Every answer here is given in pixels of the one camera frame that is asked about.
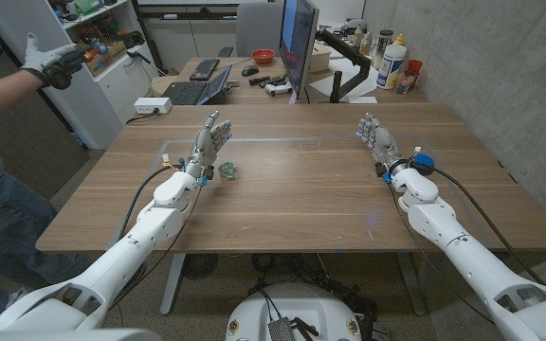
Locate computer monitor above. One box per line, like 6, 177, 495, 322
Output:
278, 0, 320, 100

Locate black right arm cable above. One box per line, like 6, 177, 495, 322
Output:
431, 166, 546, 287

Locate person's gloved hand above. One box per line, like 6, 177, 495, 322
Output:
19, 31, 87, 91

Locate grey office chair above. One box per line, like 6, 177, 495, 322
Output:
217, 2, 285, 59

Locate black handheld device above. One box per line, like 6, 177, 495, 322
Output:
259, 73, 289, 89

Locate white game controller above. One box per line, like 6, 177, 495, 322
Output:
264, 82, 294, 98

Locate red bowl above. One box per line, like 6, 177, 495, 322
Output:
250, 48, 277, 66

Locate black keyboard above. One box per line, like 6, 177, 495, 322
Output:
189, 58, 221, 82

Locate person's blue jeans legs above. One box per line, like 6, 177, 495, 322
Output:
0, 177, 94, 328

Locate dark lid jar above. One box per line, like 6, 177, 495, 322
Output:
371, 29, 394, 71

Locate grey table leg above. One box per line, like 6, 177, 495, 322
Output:
394, 252, 427, 316
159, 253, 187, 316

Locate clear green tape roll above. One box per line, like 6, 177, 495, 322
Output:
217, 161, 239, 182

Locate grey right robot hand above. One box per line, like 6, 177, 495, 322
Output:
356, 112, 410, 177

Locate beige box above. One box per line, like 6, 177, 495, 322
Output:
309, 42, 333, 74

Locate green box on shelf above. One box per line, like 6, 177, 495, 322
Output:
74, 0, 101, 14

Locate white paper sheets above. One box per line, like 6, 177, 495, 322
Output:
308, 56, 383, 104

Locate white power strip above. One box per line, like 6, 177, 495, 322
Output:
133, 97, 173, 116

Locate white wipes canister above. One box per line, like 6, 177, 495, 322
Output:
375, 44, 408, 91

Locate black power tool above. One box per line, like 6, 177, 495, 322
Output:
125, 30, 146, 48

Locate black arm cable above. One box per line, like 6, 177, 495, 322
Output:
431, 166, 546, 287
117, 163, 184, 241

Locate black floor fan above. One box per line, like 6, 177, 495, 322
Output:
181, 253, 219, 281

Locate open laptop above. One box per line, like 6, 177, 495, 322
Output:
161, 64, 233, 106

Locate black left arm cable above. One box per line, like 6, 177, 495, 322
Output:
117, 163, 184, 241

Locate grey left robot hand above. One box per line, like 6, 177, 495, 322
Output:
185, 110, 234, 180

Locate glass with items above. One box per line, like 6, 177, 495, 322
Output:
394, 69, 418, 95

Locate cardboard box with tools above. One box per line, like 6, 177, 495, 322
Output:
82, 40, 128, 78

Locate black floor cable bundle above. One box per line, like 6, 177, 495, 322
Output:
246, 253, 378, 332

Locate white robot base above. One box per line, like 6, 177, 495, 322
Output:
225, 282, 363, 341

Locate white shelf cabinet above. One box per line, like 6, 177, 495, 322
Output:
0, 0, 160, 151

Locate grey tape outline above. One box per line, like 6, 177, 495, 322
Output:
106, 135, 492, 250

